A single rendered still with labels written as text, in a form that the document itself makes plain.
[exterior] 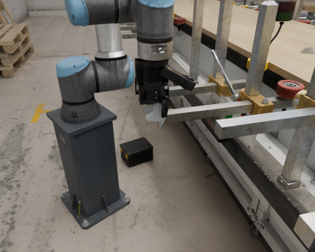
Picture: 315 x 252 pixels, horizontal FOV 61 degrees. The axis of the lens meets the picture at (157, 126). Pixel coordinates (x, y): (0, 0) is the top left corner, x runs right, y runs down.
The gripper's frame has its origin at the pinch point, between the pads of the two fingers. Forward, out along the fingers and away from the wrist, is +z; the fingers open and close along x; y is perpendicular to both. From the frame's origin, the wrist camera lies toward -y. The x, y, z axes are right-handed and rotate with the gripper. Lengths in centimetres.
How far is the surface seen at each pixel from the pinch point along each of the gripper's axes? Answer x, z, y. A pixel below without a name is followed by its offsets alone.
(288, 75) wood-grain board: -11, -6, -50
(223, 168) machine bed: -45, 66, -52
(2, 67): -289, 69, 126
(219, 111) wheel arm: 1.5, -2.4, -17.6
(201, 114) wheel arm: 1.5, -2.1, -11.9
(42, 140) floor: -132, 83, 65
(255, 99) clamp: 0.4, -4.5, -30.2
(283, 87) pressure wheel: 1.3, -7.8, -38.7
